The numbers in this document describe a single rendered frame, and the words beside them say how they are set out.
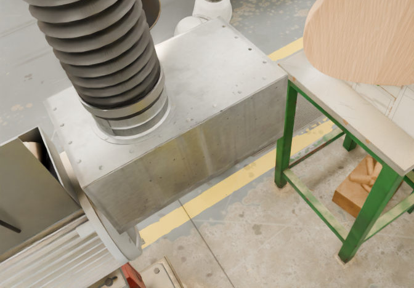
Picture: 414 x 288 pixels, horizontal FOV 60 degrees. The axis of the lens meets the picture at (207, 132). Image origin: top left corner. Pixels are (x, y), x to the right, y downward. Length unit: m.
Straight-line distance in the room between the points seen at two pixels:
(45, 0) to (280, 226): 1.82
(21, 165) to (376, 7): 0.74
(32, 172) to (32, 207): 0.07
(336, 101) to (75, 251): 0.94
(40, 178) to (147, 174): 0.15
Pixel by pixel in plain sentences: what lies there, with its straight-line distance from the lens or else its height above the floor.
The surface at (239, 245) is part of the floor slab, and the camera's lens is 1.99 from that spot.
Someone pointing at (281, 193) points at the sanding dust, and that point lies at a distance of 2.11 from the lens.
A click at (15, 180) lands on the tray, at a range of 0.52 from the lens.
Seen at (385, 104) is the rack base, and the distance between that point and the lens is 1.26.
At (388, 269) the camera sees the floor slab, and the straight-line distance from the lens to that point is 2.06.
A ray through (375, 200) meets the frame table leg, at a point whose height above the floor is 0.68.
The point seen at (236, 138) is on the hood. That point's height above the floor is 1.45.
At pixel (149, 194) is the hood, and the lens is 0.51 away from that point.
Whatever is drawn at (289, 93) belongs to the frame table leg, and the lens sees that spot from 1.46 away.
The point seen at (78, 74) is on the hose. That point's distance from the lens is 0.39.
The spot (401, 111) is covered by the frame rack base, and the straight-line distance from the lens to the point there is 1.23.
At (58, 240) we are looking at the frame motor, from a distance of 0.65.
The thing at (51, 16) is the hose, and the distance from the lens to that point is 0.35.
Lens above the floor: 1.88
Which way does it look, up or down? 52 degrees down
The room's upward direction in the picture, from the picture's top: 11 degrees counter-clockwise
